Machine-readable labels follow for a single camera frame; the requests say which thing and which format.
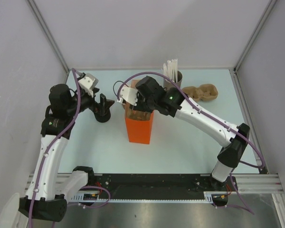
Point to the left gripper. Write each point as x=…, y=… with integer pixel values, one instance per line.
x=105, y=104

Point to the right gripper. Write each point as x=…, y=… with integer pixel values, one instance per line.
x=138, y=106

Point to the orange paper bag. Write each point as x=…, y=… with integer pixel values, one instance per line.
x=138, y=131

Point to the brown cardboard cup carrier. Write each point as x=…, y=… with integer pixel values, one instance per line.
x=138, y=115

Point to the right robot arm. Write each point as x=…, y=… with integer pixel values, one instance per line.
x=175, y=103

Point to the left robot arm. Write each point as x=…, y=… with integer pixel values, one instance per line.
x=43, y=200

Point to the stack of black lids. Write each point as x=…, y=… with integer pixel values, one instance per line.
x=103, y=118

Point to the grey cylindrical holder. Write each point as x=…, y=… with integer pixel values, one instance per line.
x=167, y=84

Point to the remaining cardboard cup carrier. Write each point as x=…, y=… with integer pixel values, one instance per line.
x=205, y=92

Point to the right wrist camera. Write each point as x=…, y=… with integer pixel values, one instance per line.
x=129, y=95

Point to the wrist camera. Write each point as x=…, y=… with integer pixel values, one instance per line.
x=129, y=95
x=88, y=82

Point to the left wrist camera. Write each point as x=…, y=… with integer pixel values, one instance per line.
x=88, y=82

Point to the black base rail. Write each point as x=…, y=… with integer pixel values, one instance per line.
x=161, y=186

